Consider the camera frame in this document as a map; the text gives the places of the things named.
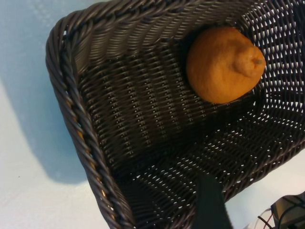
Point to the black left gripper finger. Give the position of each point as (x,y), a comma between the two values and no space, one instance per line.
(209,207)

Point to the dark brown wicker basket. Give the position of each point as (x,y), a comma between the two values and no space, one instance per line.
(143,107)

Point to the orange fruit with knob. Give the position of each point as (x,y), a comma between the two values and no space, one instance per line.
(219,69)

